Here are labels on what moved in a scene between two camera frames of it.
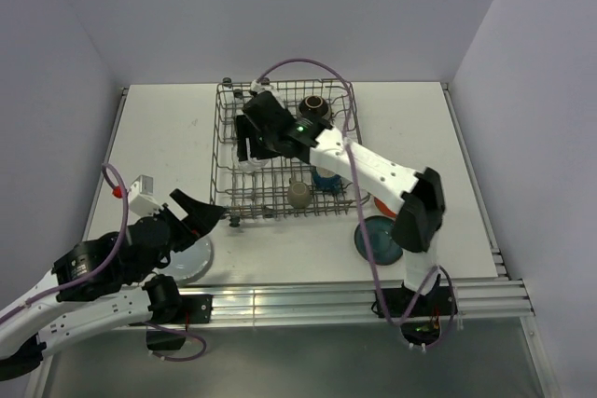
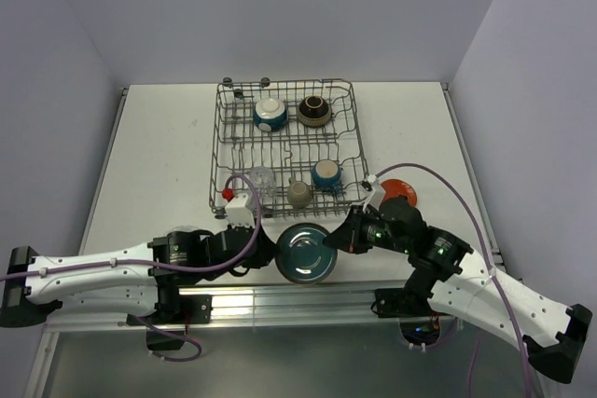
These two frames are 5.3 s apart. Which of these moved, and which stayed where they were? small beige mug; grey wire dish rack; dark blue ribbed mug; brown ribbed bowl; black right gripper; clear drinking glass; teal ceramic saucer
Moved: black right gripper; clear drinking glass; teal ceramic saucer
Stayed: small beige mug; grey wire dish rack; brown ribbed bowl; dark blue ribbed mug
